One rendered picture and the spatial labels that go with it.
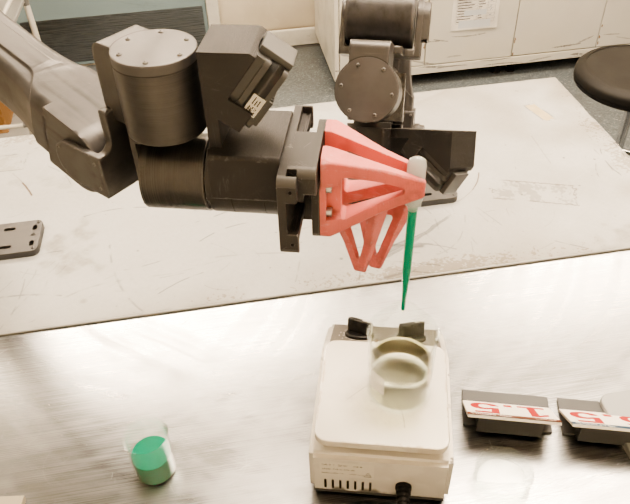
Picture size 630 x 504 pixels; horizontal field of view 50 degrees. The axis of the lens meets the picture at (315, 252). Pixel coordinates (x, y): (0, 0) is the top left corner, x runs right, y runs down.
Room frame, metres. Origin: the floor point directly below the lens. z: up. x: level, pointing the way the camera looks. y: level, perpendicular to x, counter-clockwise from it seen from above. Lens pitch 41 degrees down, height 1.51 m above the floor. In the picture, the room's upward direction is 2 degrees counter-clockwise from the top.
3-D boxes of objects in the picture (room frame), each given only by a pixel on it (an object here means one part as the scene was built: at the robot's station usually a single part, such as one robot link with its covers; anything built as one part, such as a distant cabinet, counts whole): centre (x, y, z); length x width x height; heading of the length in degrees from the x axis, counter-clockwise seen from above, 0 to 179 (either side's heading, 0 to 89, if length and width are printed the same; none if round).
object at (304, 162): (0.40, -0.03, 1.22); 0.09 x 0.07 x 0.07; 82
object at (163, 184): (0.43, 0.10, 1.23); 0.07 x 0.06 x 0.07; 82
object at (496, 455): (0.35, -0.17, 0.91); 0.06 x 0.06 x 0.02
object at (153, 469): (0.38, 0.17, 0.93); 0.04 x 0.04 x 0.06
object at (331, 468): (0.42, -0.06, 0.94); 0.22 x 0.13 x 0.08; 172
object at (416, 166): (0.40, -0.07, 1.22); 0.01 x 0.01 x 0.04; 82
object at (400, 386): (0.40, -0.07, 1.03); 0.07 x 0.06 x 0.08; 170
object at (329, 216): (0.41, -0.04, 1.22); 0.09 x 0.07 x 0.07; 82
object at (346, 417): (0.40, -0.06, 0.98); 0.12 x 0.12 x 0.01; 82
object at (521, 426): (0.42, -0.19, 0.92); 0.09 x 0.06 x 0.04; 81
